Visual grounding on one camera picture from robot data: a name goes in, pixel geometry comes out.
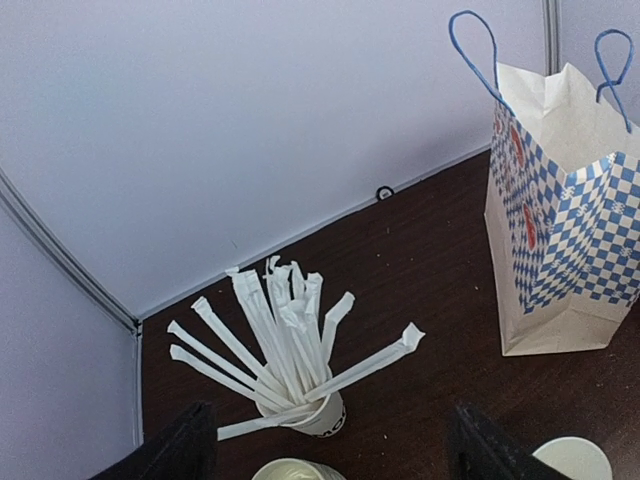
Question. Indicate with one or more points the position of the small black wall grommet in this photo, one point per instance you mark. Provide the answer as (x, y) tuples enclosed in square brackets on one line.
[(384, 192)]

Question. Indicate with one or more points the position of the blue checkered paper bag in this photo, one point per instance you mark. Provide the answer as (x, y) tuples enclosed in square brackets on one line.
[(562, 209)]

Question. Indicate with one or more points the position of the cream ceramic mug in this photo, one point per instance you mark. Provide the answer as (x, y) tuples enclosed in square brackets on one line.
[(296, 469)]

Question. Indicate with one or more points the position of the wrapped straw bent right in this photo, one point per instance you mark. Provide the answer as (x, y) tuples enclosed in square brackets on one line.
[(332, 320)]

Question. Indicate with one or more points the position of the wrapped straw middle left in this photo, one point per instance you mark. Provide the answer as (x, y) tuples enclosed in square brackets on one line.
[(266, 384)]

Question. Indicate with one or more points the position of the wrapped straw pointing right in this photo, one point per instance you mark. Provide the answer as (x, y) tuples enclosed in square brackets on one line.
[(405, 345)]

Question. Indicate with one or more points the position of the wide wrapped straw centre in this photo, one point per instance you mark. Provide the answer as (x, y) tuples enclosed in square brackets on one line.
[(250, 294)]

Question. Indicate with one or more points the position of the wrapped straw lower left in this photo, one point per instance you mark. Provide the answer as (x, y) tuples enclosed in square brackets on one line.
[(177, 353)]

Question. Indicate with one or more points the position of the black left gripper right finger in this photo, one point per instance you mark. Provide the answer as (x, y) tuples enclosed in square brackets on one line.
[(479, 449)]

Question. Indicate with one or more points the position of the paper cup holding straws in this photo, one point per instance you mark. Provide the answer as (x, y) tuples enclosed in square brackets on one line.
[(322, 418)]

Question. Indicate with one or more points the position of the white paper coffee cup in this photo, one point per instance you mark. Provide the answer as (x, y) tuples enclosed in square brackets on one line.
[(576, 458)]

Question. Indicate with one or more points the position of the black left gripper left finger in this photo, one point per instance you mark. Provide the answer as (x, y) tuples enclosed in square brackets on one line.
[(184, 449)]

